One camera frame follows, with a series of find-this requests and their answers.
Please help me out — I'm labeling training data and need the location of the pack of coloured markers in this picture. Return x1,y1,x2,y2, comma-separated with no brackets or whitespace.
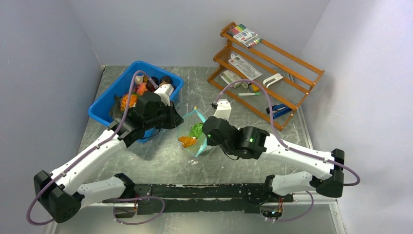
227,24,263,49

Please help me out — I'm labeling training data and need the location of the green napa cabbage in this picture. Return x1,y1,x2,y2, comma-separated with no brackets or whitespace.
188,122,203,139

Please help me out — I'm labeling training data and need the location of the blue plastic bin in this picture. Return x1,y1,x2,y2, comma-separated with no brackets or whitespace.
88,61,184,146

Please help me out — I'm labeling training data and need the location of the green white box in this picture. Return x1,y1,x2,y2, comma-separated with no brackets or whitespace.
223,70,243,88

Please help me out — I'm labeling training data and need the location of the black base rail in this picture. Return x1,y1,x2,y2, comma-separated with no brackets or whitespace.
130,183,293,215

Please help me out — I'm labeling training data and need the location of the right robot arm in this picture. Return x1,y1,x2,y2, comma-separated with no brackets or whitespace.
202,117,345,202

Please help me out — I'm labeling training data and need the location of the pink peach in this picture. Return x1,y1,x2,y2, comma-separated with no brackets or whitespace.
136,82,148,96

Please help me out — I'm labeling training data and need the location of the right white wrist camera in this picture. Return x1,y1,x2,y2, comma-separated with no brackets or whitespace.
211,99,232,120

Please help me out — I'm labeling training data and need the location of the blue stapler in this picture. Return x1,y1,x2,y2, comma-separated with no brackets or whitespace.
266,104,292,119

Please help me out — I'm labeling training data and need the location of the dark mangosteen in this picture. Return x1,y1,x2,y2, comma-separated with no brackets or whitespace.
146,76,159,92

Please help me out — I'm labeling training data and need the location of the white stapler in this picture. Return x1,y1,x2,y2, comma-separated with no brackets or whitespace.
263,73,284,88

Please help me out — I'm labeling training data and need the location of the orange yellow corn piece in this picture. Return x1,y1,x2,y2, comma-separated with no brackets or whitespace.
178,136,197,149

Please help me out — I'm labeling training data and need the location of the green capped white marker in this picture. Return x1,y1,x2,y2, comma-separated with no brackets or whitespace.
237,93,261,97

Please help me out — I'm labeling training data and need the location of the orange wooden shelf rack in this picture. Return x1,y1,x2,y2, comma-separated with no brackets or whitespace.
207,22,324,131

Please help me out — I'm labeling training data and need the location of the packaged item in blister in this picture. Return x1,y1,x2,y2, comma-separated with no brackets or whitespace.
228,54,262,80

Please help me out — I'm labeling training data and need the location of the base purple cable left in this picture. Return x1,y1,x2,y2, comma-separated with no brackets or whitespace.
113,196,166,226

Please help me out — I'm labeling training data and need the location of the orange carrot flower toy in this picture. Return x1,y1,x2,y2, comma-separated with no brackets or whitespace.
120,94,139,113

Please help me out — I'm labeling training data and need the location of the clear zip top bag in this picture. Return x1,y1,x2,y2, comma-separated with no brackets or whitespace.
177,107,207,157

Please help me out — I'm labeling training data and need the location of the dark plum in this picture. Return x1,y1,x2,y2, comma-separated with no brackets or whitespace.
160,76,173,85

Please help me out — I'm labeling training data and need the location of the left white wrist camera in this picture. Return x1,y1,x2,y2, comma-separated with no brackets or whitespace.
154,83,174,106

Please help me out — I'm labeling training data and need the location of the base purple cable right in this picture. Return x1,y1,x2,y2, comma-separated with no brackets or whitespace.
264,190,314,223

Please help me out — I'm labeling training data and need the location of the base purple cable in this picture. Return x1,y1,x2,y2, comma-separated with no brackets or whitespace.
113,196,166,226
264,190,314,223

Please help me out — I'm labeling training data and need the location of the garlic bulb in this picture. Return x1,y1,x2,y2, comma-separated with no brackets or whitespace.
134,75,145,85

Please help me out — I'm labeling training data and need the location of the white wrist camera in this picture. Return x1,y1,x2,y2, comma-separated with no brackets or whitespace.
211,99,232,120
154,83,174,106

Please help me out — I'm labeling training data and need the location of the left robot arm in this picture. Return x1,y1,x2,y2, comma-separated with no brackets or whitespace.
34,92,184,223

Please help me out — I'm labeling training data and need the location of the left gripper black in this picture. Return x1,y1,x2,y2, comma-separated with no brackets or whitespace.
145,100,184,130

